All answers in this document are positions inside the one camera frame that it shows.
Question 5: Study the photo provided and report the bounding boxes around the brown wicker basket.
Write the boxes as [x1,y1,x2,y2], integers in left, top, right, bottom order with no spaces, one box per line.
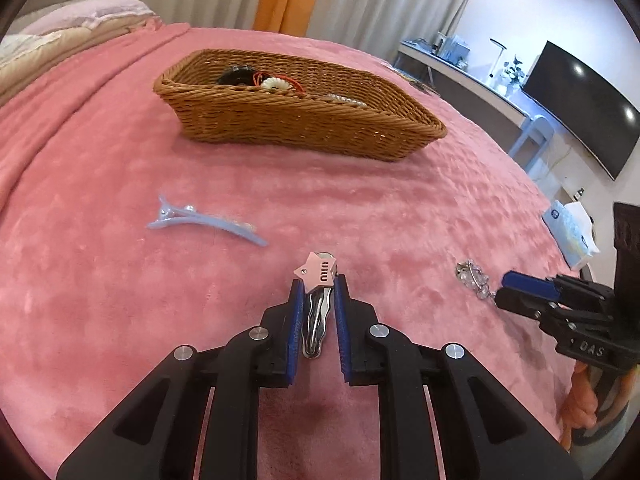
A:
[152,49,447,162]

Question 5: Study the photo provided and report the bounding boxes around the blue hair clip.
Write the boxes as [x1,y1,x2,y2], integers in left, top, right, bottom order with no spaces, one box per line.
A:
[146,192,269,247]

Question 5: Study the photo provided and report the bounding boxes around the pink star hair clip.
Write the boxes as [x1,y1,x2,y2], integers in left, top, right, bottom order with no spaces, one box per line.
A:
[291,251,341,359]

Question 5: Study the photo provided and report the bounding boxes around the blue tissue box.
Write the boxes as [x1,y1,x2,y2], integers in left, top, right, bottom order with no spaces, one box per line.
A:
[541,200,600,268]

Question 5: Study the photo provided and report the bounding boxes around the red hair tie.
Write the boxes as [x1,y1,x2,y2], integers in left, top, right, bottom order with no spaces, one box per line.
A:
[251,72,307,97]

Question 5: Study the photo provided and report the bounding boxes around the black television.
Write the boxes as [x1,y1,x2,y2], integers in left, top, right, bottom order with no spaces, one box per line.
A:
[521,40,640,182]

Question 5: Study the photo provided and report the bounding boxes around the white desk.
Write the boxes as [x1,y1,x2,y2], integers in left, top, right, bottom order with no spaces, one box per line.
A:
[392,40,533,128]

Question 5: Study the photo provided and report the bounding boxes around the white air conditioner pipe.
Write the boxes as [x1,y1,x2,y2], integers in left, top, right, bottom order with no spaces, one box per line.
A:
[442,0,501,41]

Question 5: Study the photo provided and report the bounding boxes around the flower vase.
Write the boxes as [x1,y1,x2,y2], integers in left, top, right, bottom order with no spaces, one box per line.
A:
[502,55,526,96]

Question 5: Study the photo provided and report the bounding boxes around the black round hair accessory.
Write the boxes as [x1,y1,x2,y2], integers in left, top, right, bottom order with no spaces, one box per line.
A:
[217,66,258,86]

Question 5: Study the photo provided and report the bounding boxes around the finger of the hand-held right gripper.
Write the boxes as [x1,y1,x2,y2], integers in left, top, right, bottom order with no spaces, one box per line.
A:
[501,270,613,306]
[494,287,571,335]

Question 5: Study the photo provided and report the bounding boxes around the beige quilt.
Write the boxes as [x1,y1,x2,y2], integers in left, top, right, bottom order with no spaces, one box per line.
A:
[0,15,163,106]

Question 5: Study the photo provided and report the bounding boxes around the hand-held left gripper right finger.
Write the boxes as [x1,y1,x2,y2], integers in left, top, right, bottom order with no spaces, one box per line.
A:
[334,274,585,480]

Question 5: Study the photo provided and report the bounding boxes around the purple pillow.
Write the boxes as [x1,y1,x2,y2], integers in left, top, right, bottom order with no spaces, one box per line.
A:
[15,0,156,36]

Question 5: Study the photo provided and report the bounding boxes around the books on desk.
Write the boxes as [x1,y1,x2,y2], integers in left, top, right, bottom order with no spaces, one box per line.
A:
[432,32,472,68]

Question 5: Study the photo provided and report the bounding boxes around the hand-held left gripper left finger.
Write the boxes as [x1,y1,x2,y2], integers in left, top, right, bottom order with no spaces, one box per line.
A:
[56,280,307,480]

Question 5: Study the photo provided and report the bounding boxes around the desk lamp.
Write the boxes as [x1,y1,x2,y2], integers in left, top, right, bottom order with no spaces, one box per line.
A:
[489,38,508,81]

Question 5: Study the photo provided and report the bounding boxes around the white floral pillow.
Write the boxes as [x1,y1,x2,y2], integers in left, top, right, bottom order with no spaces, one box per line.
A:
[0,30,61,66]

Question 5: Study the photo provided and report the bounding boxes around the light blue chair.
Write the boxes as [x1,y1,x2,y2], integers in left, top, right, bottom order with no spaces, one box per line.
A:
[507,114,556,181]

